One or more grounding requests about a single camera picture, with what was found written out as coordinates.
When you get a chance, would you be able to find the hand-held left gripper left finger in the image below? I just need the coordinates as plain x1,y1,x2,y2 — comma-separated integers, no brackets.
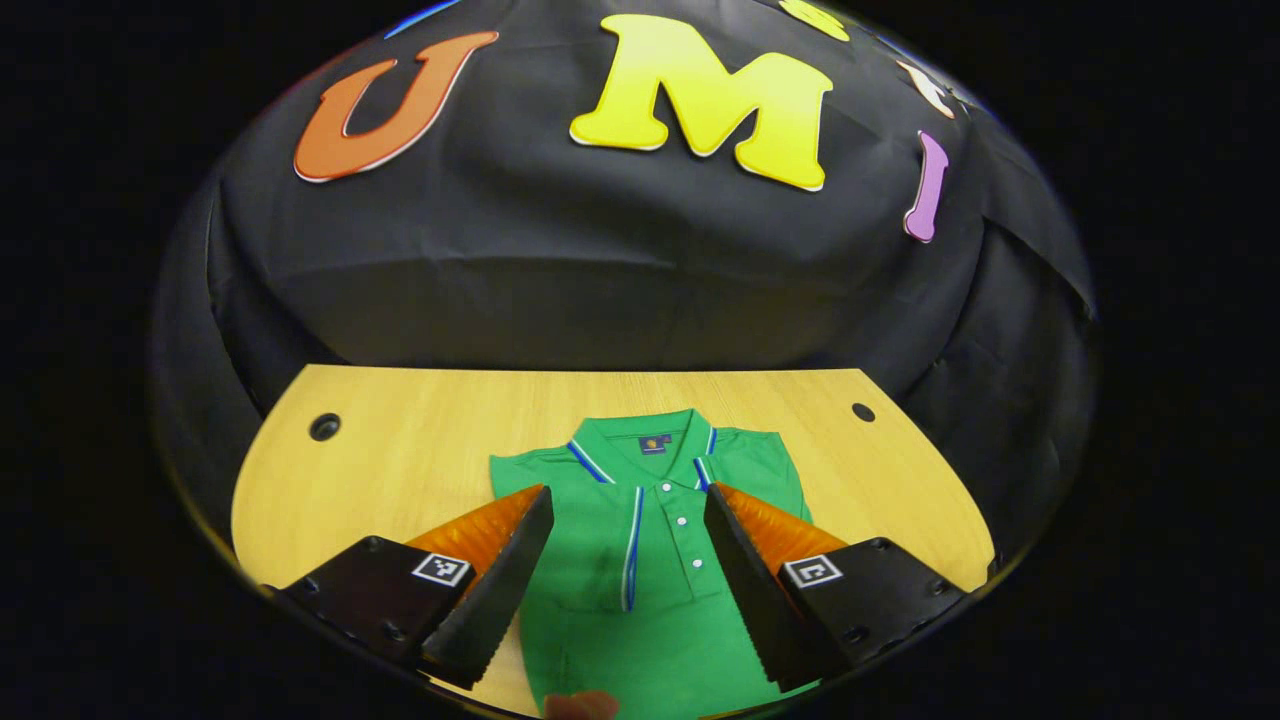
270,485,556,691

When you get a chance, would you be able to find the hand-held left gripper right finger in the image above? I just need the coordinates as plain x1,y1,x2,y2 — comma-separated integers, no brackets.
703,483,969,693

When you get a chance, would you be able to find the green T-shirt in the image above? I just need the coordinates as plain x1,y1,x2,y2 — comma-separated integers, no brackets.
488,408,826,716

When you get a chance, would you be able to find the black backdrop cloth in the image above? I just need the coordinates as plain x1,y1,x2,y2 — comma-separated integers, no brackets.
150,0,1099,546

